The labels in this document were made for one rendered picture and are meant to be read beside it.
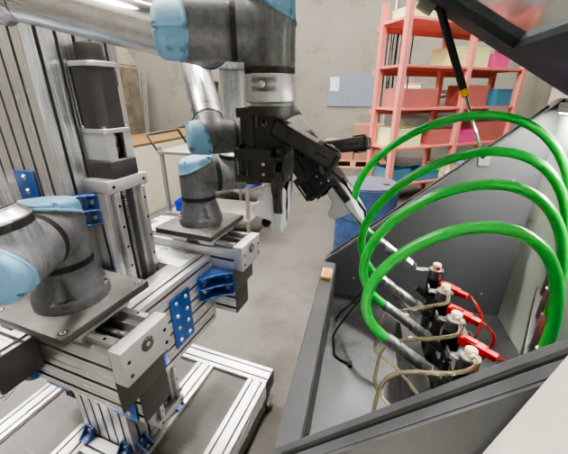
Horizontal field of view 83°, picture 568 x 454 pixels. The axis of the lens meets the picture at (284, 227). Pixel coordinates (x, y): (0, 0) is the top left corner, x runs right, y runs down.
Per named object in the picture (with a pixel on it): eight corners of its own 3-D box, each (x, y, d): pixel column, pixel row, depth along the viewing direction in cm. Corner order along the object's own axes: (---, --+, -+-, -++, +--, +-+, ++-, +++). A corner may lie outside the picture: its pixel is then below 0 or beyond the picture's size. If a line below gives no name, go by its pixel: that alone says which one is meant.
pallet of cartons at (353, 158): (388, 161, 743) (392, 123, 710) (383, 171, 646) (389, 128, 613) (326, 158, 792) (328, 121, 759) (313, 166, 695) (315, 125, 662)
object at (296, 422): (321, 301, 111) (324, 260, 105) (334, 303, 110) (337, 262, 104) (274, 506, 56) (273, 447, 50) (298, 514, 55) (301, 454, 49)
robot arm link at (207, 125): (159, -8, 84) (189, 133, 65) (201, -4, 88) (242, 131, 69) (162, 35, 94) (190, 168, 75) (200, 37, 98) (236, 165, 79)
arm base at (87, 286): (15, 306, 68) (-1, 266, 64) (79, 272, 81) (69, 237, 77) (65, 323, 63) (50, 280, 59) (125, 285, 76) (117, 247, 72)
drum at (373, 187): (395, 258, 306) (407, 178, 275) (379, 284, 265) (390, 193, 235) (343, 246, 331) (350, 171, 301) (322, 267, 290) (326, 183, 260)
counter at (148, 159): (54, 223, 387) (32, 149, 352) (186, 177, 608) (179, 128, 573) (105, 233, 360) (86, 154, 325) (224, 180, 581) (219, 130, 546)
